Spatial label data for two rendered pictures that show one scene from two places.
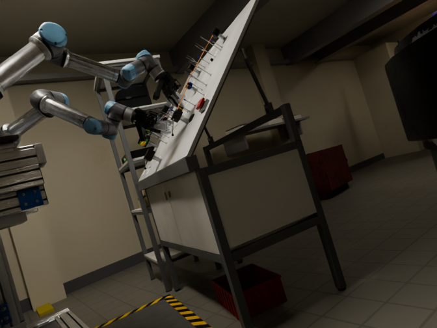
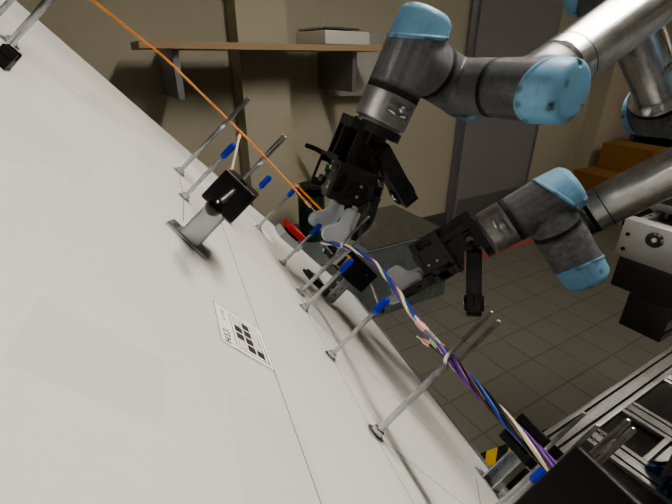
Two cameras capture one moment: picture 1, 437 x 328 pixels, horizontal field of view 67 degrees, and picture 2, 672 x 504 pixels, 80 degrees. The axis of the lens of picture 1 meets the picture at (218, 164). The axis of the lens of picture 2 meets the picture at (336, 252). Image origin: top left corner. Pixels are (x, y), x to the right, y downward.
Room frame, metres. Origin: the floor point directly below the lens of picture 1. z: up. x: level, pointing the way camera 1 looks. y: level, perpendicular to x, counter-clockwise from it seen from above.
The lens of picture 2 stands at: (2.38, 0.16, 1.43)
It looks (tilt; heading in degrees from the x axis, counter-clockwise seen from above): 25 degrees down; 185
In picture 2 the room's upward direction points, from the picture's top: straight up
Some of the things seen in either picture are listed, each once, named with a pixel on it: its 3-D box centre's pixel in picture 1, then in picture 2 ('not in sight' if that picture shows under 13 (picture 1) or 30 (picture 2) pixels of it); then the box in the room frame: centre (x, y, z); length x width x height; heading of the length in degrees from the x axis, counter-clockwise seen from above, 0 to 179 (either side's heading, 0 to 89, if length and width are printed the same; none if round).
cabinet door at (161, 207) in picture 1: (163, 213); not in sight; (2.25, 0.46, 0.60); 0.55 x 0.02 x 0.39; 25
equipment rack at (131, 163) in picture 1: (154, 172); not in sight; (2.92, 0.56, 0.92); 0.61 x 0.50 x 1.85; 25
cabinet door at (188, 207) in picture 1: (188, 213); not in sight; (1.75, 0.22, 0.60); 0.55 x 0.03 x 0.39; 25
